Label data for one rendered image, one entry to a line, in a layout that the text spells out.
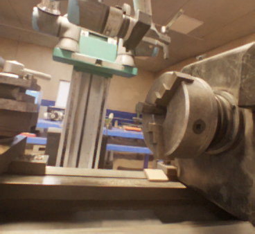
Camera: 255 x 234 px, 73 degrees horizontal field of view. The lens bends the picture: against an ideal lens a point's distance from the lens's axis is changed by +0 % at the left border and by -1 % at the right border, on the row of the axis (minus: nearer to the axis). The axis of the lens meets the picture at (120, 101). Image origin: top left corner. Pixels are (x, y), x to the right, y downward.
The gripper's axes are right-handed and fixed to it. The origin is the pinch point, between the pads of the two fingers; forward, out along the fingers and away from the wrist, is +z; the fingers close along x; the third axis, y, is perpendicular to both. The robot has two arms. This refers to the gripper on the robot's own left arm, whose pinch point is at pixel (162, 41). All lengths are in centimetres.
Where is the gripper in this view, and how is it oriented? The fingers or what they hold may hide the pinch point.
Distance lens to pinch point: 68.3
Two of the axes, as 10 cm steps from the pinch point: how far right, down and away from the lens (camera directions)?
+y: -0.8, 9.1, -4.1
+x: 3.6, -3.5, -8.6
